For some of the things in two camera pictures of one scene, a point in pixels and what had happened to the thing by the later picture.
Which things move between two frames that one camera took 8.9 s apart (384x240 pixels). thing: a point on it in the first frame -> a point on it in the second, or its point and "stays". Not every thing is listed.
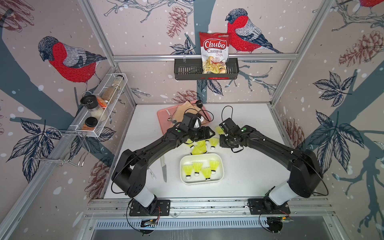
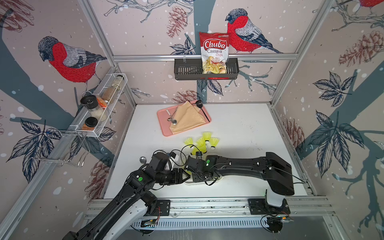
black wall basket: x=191 y=69 stays
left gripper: x=205 y=135 -> x=180 y=179
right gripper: x=222 y=145 -> x=193 y=179
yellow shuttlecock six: x=214 y=142 stays
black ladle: x=199 y=104 stays
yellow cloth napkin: x=187 y=107 stays
